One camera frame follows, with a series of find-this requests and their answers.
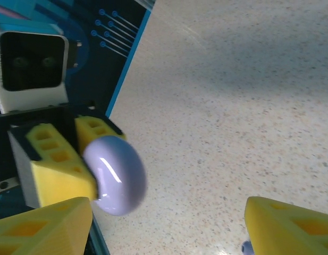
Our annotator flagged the purple earbud charging case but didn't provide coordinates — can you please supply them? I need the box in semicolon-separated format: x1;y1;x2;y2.
82;135;148;216

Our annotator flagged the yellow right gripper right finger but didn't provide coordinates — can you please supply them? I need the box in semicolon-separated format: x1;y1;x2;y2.
245;196;328;255

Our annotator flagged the purple wireless earbud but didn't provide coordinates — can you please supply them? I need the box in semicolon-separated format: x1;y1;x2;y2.
241;240;254;255

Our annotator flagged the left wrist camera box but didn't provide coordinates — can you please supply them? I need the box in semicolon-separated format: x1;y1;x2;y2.
0;23;70;92

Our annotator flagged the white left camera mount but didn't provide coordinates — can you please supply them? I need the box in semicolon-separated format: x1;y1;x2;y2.
0;82;70;114

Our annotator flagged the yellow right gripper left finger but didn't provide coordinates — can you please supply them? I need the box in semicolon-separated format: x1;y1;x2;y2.
0;196;94;255

